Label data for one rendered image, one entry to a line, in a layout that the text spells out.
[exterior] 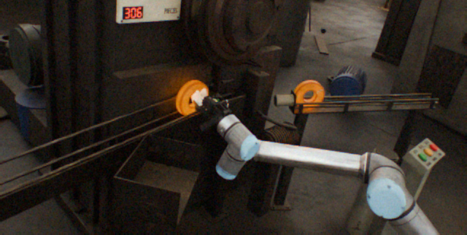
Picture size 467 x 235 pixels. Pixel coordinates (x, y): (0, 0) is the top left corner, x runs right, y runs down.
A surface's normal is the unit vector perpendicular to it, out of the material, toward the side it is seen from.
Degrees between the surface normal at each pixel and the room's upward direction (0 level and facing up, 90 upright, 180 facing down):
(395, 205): 85
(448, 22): 90
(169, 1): 90
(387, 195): 85
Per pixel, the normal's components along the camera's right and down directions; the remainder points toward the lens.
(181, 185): 0.15, -0.85
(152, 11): 0.70, 0.41
